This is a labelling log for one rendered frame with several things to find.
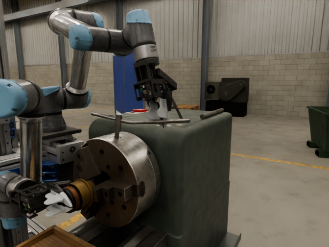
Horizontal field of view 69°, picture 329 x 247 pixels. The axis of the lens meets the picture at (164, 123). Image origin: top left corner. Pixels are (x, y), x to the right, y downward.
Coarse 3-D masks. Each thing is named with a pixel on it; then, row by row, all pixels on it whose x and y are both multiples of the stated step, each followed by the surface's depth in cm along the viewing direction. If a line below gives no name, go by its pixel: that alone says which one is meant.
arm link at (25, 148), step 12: (36, 84) 84; (36, 108) 85; (24, 120) 86; (36, 120) 88; (24, 132) 87; (36, 132) 89; (24, 144) 88; (36, 144) 90; (24, 156) 89; (36, 156) 91; (24, 168) 90; (36, 168) 91; (36, 180) 92
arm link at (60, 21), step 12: (60, 12) 94; (48, 24) 94; (60, 24) 86; (72, 24) 78; (84, 24) 75; (72, 36) 71; (84, 36) 70; (96, 36) 72; (108, 36) 74; (72, 48) 73; (84, 48) 72; (96, 48) 74; (108, 48) 76
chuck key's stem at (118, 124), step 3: (117, 114) 78; (120, 114) 78; (117, 117) 78; (120, 117) 78; (117, 120) 78; (117, 123) 78; (120, 123) 79; (117, 126) 79; (120, 126) 79; (114, 129) 80; (117, 129) 79; (120, 129) 80; (117, 132) 79; (117, 135) 80; (114, 138) 80; (117, 138) 80
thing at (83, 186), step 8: (72, 184) 71; (80, 184) 72; (88, 184) 72; (64, 192) 69; (72, 192) 69; (80, 192) 70; (88, 192) 72; (72, 200) 68; (80, 200) 70; (88, 200) 71; (72, 208) 68; (80, 208) 71
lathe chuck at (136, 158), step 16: (96, 144) 80; (112, 144) 76; (128, 144) 79; (96, 160) 81; (112, 160) 77; (128, 160) 74; (144, 160) 79; (96, 176) 85; (112, 176) 78; (128, 176) 74; (144, 176) 76; (144, 192) 76; (112, 208) 81; (128, 208) 77; (144, 208) 80; (112, 224) 82
